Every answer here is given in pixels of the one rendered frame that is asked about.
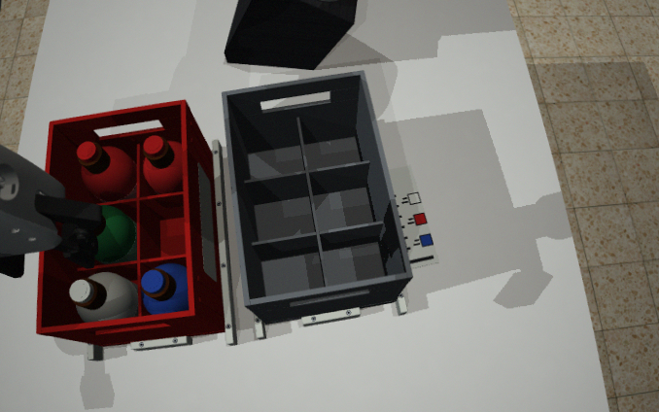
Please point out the green bottle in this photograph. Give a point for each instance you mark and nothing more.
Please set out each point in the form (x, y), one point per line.
(117, 237)

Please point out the white paper pick list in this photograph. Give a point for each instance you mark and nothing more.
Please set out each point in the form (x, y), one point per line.
(418, 238)

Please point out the blue bottle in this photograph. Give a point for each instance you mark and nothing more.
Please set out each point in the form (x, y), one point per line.
(163, 293)

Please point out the red bottle crate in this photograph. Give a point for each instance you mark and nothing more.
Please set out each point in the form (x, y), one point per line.
(162, 236)

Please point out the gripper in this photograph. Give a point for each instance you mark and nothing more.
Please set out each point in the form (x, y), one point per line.
(29, 208)

